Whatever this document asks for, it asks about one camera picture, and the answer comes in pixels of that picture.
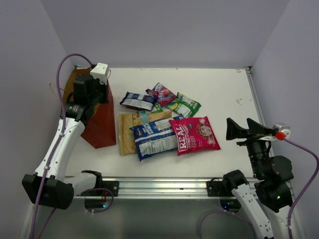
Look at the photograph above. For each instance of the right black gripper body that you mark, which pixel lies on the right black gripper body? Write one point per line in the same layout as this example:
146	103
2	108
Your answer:
256	148

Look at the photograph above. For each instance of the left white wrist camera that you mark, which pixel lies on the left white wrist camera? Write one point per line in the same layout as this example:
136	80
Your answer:
101	72

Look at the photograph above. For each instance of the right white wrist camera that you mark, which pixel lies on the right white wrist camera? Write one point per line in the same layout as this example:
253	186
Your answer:
280	131

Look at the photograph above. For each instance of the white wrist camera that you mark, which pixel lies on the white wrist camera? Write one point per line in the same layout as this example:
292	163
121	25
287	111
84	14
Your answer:
101	72
280	131

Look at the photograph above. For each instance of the red paper bag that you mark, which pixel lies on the red paper bag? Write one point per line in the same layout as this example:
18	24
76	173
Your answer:
99	119

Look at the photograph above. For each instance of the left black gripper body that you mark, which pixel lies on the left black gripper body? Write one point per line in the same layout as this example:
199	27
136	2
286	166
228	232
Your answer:
100	94

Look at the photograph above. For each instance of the aluminium mounting rail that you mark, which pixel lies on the aluminium mounting rail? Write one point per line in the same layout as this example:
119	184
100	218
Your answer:
160	187

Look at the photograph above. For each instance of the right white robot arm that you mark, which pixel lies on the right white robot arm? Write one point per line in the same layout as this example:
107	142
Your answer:
267	208

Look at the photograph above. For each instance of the small dark blue snack bag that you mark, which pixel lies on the small dark blue snack bag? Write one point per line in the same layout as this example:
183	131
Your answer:
139	101

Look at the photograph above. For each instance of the small green snack packet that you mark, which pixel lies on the small green snack packet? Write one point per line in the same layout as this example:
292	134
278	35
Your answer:
156	109

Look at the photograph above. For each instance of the purple candy bag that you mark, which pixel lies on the purple candy bag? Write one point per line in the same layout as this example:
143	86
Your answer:
161	94

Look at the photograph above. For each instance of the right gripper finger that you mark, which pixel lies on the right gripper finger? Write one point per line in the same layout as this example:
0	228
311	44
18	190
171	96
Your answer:
235	131
257	129

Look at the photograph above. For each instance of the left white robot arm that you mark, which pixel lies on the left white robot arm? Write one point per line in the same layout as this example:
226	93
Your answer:
48	186

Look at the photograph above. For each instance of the green snack bag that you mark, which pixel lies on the green snack bag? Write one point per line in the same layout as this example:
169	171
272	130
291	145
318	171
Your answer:
183	105

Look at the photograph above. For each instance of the tan popcorn chips bag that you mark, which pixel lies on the tan popcorn chips bag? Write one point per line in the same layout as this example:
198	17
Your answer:
128	121

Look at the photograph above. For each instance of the blue Doritos chips bag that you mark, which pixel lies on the blue Doritos chips bag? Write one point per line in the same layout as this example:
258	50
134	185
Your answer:
154	137

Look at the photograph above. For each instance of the pink Real chips bag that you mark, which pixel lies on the pink Real chips bag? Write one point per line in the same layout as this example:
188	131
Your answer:
194	135

